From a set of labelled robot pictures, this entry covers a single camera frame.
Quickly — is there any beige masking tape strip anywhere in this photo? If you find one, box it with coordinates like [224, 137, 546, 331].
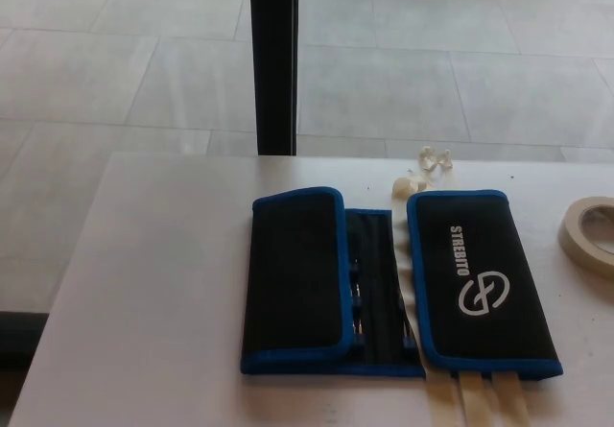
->
[456, 371, 491, 427]
[390, 177, 458, 427]
[415, 145, 531, 427]

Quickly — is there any black window frame post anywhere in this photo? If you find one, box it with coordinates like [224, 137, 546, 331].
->
[248, 0, 300, 156]

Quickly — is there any beige masking tape roll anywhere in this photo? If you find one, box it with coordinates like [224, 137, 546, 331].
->
[556, 195, 614, 277]

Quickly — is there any black blue-trimmed toolkit pouch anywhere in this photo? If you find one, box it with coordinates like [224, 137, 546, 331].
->
[239, 185, 565, 380]

